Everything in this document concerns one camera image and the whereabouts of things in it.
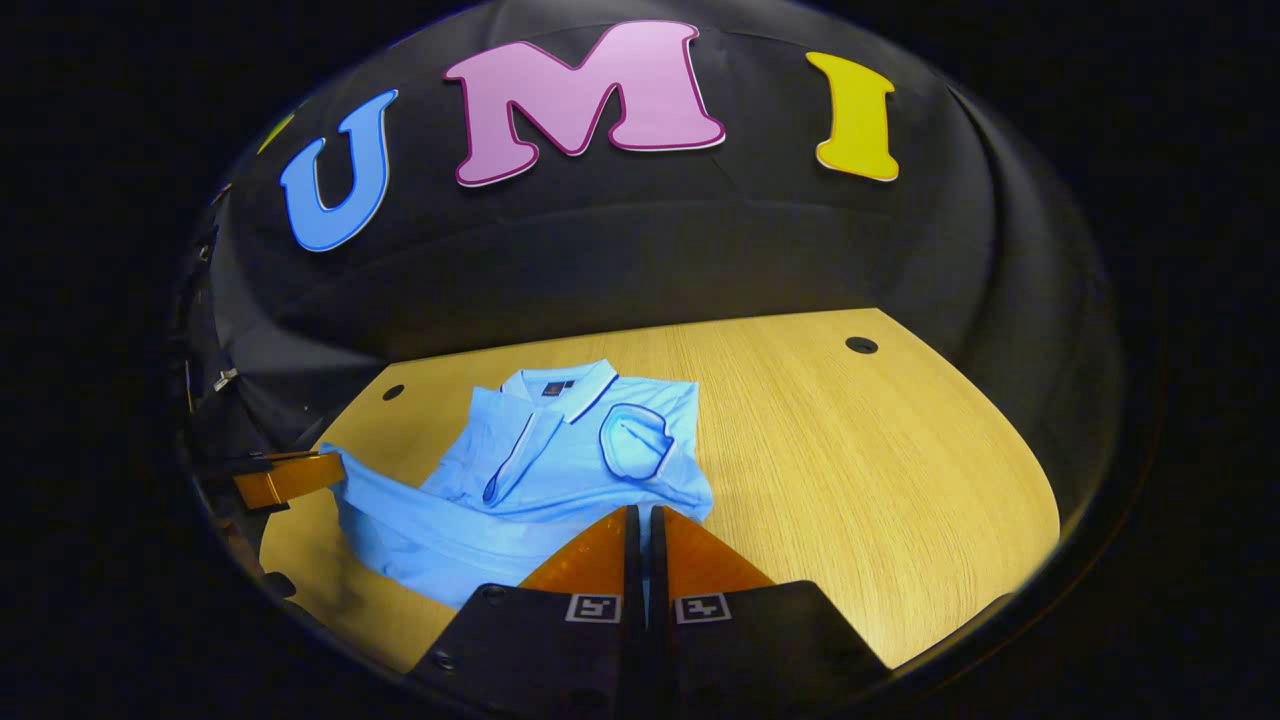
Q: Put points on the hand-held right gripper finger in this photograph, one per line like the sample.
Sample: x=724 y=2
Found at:
x=633 y=560
x=657 y=560

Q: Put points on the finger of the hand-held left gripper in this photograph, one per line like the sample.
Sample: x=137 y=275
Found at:
x=290 y=455
x=290 y=483

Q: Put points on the light blue T-shirt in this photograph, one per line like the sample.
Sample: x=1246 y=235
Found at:
x=560 y=470

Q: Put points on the black backdrop cloth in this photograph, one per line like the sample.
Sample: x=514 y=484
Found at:
x=640 y=250

